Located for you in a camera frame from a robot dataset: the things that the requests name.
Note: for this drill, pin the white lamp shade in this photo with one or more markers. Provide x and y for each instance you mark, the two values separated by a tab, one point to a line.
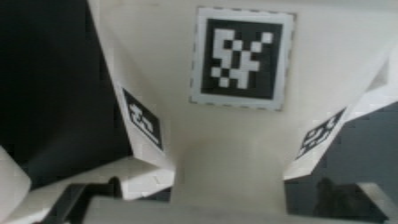
15	184

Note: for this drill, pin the white lamp base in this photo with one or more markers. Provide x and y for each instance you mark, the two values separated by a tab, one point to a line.
238	73

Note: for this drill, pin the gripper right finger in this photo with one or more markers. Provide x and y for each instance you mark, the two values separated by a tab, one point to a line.
354	202

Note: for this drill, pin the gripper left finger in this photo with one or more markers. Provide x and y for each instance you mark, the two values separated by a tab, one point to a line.
71	204

